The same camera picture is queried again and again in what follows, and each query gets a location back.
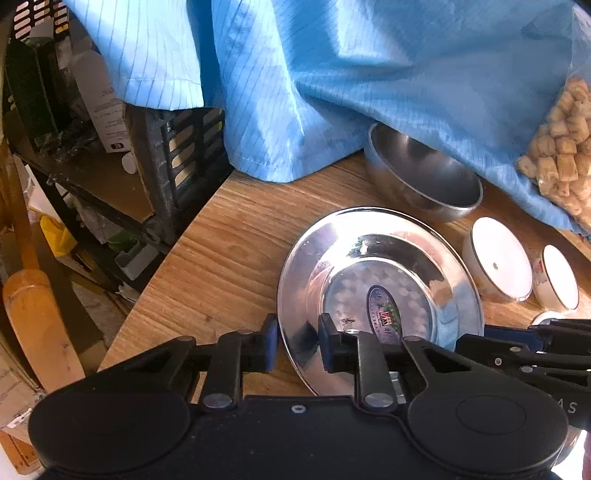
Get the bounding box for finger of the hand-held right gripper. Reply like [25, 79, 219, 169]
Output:
[455, 333, 591, 389]
[484, 318, 591, 348]

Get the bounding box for white cardboard box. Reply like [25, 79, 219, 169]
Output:
[73, 48, 136, 154]

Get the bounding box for stainless steel bowl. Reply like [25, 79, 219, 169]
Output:
[364, 122, 484, 224]

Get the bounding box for yellow plastic object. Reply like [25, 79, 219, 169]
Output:
[39, 213, 78, 258]

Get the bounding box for clear bag of beige snacks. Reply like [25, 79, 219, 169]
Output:
[515, 65, 591, 217]

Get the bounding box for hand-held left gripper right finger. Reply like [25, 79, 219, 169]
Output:
[318, 313, 481, 412]

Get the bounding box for blue striped cloth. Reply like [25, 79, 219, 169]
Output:
[62, 0, 591, 238]

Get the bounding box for white red-rimmed bowl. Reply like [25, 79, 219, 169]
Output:
[530, 311, 566, 328]
[532, 244, 580, 313]
[462, 216, 535, 304]

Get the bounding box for brown cardboard box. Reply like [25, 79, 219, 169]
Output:
[0, 332, 49, 476]

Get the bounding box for steel plate with oval sticker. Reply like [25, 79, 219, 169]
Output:
[277, 206, 485, 398]

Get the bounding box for brown cardboard sheet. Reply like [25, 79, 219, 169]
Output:
[55, 107, 157, 223]

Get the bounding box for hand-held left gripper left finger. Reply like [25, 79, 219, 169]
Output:
[99, 314, 279, 412]

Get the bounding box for black metal rack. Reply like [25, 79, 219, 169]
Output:
[9, 138, 160, 296]

